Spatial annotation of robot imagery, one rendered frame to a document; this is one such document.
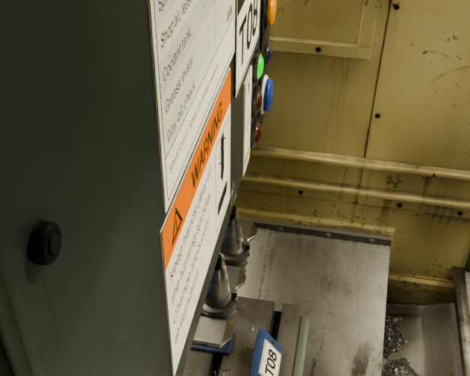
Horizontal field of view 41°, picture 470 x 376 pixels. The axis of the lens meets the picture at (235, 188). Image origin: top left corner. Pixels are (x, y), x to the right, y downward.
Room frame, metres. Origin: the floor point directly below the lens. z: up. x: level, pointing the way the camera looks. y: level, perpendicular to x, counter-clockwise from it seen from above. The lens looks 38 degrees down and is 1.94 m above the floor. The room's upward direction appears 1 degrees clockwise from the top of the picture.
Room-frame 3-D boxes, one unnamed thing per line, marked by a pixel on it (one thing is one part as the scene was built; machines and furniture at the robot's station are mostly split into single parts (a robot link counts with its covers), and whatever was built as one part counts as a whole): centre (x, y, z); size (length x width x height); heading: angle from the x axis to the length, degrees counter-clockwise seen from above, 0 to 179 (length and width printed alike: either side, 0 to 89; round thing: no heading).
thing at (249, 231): (0.81, 0.00, 1.21); 0.07 x 0.05 x 0.01; 80
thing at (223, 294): (0.64, 0.03, 1.26); 0.04 x 0.04 x 0.07
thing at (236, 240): (0.75, 0.01, 1.26); 0.04 x 0.04 x 0.07
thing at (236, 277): (0.70, 0.02, 1.21); 0.07 x 0.05 x 0.01; 80
